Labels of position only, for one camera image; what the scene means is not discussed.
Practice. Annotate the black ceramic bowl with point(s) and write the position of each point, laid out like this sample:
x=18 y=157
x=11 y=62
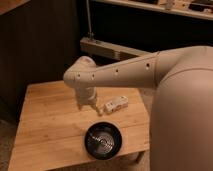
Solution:
x=103 y=140

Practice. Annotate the metal pole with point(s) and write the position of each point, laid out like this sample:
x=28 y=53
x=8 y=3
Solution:
x=90 y=32

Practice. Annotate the wooden shelf rack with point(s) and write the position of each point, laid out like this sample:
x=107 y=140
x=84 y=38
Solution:
x=127 y=28

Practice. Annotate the wooden table leg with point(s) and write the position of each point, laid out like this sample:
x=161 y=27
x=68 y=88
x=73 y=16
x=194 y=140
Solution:
x=139 y=157

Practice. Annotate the white plastic bottle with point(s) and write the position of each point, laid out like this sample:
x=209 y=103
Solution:
x=114 y=105

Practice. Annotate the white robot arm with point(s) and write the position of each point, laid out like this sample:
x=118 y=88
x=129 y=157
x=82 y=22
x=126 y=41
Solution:
x=181 y=119

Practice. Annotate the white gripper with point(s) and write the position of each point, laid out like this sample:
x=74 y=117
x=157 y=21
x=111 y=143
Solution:
x=87 y=95

